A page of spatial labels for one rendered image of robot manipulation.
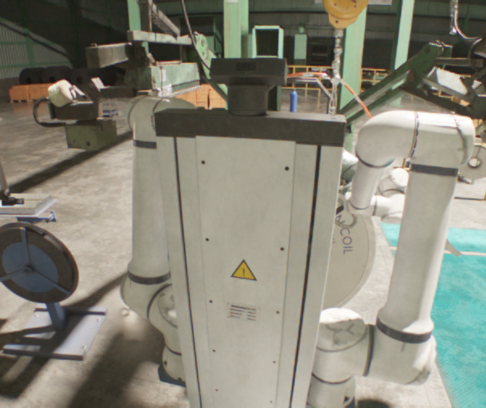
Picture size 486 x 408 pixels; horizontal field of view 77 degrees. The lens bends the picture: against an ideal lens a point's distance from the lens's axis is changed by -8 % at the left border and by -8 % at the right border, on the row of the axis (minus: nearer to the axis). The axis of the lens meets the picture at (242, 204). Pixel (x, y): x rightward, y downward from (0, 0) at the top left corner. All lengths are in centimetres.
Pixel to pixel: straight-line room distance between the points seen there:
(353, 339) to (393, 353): 11
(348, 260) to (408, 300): 116
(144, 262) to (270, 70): 74
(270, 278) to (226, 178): 23
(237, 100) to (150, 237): 62
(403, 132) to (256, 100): 42
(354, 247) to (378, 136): 124
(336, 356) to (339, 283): 122
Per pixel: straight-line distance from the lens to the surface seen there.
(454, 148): 89
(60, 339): 283
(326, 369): 104
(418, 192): 89
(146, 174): 100
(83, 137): 178
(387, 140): 86
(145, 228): 105
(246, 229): 65
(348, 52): 636
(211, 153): 61
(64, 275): 241
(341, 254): 205
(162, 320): 108
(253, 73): 58
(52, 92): 182
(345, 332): 98
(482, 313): 333
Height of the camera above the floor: 187
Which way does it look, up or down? 25 degrees down
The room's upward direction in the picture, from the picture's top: straight up
